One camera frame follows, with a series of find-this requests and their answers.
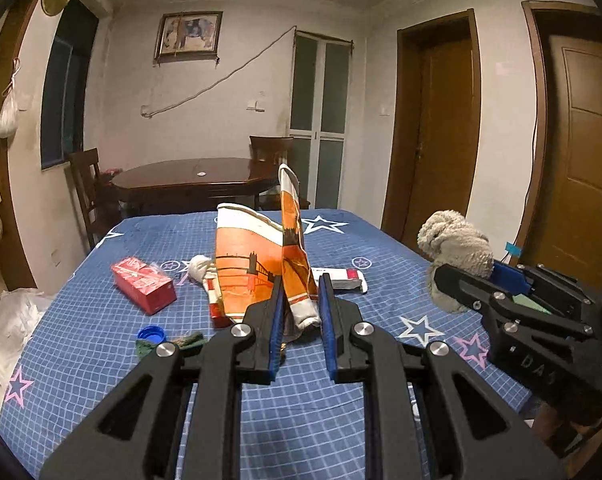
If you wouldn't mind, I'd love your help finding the white hanging plastic bag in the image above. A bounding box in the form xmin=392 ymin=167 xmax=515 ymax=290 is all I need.
xmin=0 ymin=57 xmax=22 ymax=138

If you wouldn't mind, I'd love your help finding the white frosted glass door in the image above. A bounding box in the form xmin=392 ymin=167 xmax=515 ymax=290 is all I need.
xmin=288 ymin=30 xmax=354 ymax=210

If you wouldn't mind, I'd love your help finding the green cloth scrap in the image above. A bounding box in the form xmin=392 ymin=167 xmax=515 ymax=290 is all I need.
xmin=135 ymin=331 xmax=206 ymax=361

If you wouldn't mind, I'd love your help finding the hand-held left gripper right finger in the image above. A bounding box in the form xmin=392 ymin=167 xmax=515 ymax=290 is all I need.
xmin=318 ymin=272 xmax=567 ymax=480

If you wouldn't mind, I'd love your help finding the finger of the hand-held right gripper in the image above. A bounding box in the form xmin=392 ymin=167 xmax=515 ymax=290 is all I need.
xmin=492 ymin=261 xmax=596 ymax=319
xmin=430 ymin=263 xmax=596 ymax=343

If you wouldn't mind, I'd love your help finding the framed wall picture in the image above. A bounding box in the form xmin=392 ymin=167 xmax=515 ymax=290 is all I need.
xmin=153 ymin=11 xmax=224 ymax=65

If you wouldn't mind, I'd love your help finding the blue star printed blanket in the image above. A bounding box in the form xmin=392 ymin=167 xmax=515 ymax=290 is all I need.
xmin=0 ymin=207 xmax=537 ymax=480

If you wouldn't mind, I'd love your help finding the brown panelled wooden door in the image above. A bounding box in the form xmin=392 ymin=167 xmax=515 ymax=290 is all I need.
xmin=514 ymin=1 xmax=602 ymax=286

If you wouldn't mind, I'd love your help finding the beige plush toy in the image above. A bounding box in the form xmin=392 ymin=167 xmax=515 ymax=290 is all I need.
xmin=417 ymin=210 xmax=494 ymax=315

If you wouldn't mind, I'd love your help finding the white crumpled tissue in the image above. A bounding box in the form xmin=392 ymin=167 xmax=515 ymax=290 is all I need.
xmin=188 ymin=255 xmax=217 ymax=287

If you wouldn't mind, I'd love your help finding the dark wooden dining table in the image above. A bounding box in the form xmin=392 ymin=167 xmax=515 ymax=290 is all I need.
xmin=110 ymin=157 xmax=281 ymax=216

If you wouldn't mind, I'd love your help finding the wall cable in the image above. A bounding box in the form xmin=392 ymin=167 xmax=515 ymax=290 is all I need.
xmin=141 ymin=25 xmax=298 ymax=120

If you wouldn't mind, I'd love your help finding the dark wooden chair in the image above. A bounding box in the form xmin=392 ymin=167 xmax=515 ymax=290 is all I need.
xmin=68 ymin=147 xmax=124 ymax=253
xmin=249 ymin=135 xmax=312 ymax=211

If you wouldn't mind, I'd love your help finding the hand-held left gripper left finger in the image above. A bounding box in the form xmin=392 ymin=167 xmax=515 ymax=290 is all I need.
xmin=40 ymin=275 xmax=288 ymax=480

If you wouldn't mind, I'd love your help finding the blue bottle cap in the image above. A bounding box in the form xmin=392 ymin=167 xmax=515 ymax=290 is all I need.
xmin=137 ymin=326 xmax=168 ymax=347

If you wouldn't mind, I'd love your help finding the white and red toothpaste box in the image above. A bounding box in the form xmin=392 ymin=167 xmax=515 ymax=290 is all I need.
xmin=310 ymin=267 xmax=369 ymax=295

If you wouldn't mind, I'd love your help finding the orange printed paper bag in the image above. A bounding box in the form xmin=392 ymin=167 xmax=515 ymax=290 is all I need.
xmin=208 ymin=164 xmax=323 ymax=332

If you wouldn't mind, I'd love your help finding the dark window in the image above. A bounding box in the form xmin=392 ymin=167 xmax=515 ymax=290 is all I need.
xmin=40 ymin=0 xmax=100 ymax=171

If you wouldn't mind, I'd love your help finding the wooden doorway frame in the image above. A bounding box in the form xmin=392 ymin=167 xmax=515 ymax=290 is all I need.
xmin=0 ymin=0 xmax=52 ymax=291

